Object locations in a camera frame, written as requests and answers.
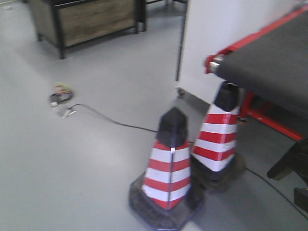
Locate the wooden black-framed cabinet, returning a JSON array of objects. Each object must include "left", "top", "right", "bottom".
[{"left": 28, "top": 0, "right": 146, "bottom": 59}]

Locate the small white floor connector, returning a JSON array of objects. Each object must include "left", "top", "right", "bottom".
[{"left": 60, "top": 107, "right": 76, "bottom": 119}]

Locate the red white traffic cone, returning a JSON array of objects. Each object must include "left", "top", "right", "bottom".
[{"left": 128, "top": 107, "right": 204, "bottom": 231}]

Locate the dark conveyor belt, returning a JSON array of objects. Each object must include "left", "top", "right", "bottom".
[{"left": 216, "top": 12, "right": 308, "bottom": 116}]

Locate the coiled colourful cable bundle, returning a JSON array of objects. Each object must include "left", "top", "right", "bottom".
[{"left": 49, "top": 83, "right": 75, "bottom": 106}]

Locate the white partition panel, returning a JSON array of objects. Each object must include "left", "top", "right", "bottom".
[{"left": 179, "top": 0, "right": 308, "bottom": 103}]

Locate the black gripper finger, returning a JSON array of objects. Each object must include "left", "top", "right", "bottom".
[
  {"left": 294, "top": 188, "right": 308, "bottom": 212},
  {"left": 267, "top": 138, "right": 308, "bottom": 184}
]

